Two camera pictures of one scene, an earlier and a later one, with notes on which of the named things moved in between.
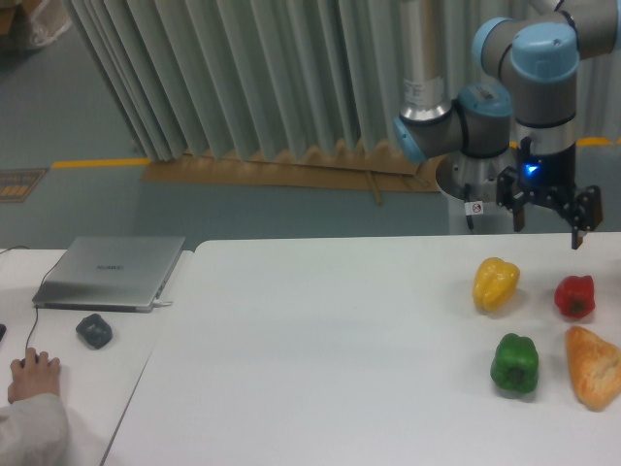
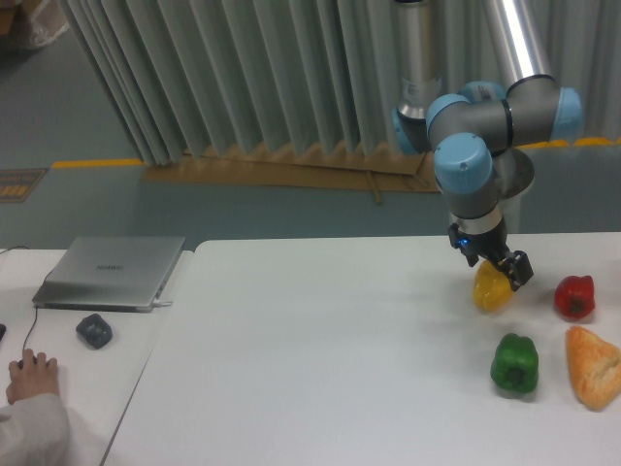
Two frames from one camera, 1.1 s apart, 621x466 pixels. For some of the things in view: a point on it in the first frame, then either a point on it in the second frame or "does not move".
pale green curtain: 198,78 does not move
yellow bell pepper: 495,283 does not move
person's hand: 34,376 does not move
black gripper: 540,171 → 493,245
